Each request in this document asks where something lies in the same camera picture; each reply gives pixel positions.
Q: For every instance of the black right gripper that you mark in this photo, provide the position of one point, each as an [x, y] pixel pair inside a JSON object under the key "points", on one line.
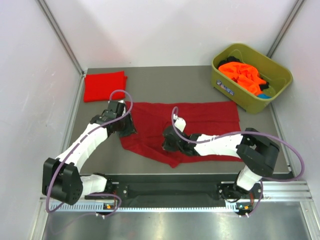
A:
{"points": [[166, 146]]}

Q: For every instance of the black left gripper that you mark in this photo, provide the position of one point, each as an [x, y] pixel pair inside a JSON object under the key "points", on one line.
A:
{"points": [[130, 129]]}

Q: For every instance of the dark red t-shirt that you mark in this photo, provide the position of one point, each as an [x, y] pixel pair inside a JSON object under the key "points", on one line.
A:
{"points": [[151, 119]]}

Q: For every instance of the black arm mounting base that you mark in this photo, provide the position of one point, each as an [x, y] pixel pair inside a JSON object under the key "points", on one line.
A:
{"points": [[177, 190]]}

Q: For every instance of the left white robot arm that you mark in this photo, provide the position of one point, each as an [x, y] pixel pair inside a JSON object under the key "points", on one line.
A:
{"points": [[61, 178]]}

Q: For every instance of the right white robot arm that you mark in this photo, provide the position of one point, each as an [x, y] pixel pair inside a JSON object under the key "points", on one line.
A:
{"points": [[258, 153]]}

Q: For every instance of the folded bright red t-shirt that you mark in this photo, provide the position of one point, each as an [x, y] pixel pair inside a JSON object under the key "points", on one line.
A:
{"points": [[99, 86]]}

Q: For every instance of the orange t-shirt in bin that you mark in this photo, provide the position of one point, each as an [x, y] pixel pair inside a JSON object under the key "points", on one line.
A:
{"points": [[245, 75]]}

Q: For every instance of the black garment in bin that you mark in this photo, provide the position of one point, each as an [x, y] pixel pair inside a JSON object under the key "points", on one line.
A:
{"points": [[229, 59]]}

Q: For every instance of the blue garment in bin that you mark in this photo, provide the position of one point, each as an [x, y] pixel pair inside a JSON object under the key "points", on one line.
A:
{"points": [[264, 96]]}

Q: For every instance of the olive green plastic bin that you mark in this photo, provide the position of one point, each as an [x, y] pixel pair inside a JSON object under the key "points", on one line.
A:
{"points": [[278, 77]]}

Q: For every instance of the slotted grey cable duct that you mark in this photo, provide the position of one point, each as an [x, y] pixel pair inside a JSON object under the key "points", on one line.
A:
{"points": [[109, 206]]}

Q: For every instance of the left aluminium frame post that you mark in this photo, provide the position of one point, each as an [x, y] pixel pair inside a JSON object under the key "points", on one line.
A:
{"points": [[43, 5]]}

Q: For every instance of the aluminium frame post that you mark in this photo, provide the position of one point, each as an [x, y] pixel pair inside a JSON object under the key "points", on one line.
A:
{"points": [[43, 5], [289, 20]]}

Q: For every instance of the right aluminium frame post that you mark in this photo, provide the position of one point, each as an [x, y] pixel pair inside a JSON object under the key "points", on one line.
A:
{"points": [[289, 20]]}

